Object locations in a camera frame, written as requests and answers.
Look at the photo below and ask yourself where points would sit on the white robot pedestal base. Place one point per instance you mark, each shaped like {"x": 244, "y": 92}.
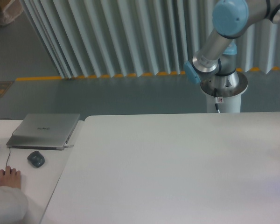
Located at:
{"x": 223, "y": 93}

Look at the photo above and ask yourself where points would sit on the white sleeved forearm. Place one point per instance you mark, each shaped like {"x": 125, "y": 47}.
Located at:
{"x": 13, "y": 205}

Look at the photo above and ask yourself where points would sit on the white folding partition screen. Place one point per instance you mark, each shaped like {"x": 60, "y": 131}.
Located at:
{"x": 135, "y": 37}

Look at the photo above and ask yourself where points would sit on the silver closed laptop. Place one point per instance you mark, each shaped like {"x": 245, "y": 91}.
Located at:
{"x": 45, "y": 131}

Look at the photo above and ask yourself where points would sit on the clear plastic bag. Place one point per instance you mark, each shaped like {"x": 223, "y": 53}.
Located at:
{"x": 9, "y": 11}

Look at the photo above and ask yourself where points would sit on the person's hand on mouse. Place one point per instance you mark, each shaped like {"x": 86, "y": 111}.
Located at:
{"x": 10, "y": 177}

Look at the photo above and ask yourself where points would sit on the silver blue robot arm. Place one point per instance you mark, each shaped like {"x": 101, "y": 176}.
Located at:
{"x": 230, "y": 18}

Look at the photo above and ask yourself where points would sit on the dark earbuds case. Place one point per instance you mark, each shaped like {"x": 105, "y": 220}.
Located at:
{"x": 36, "y": 159}

